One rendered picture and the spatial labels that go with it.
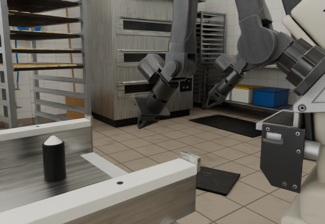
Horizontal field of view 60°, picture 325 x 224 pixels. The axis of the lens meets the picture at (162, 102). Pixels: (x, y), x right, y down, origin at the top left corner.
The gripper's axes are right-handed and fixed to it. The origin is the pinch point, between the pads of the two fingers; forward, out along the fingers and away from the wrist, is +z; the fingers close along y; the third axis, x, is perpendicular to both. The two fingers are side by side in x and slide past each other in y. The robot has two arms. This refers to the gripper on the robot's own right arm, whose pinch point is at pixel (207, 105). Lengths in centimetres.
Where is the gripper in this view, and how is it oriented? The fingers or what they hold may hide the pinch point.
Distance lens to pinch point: 121.9
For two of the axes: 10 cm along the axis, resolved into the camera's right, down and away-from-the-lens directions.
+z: -5.6, 6.9, 4.6
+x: 7.4, 6.7, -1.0
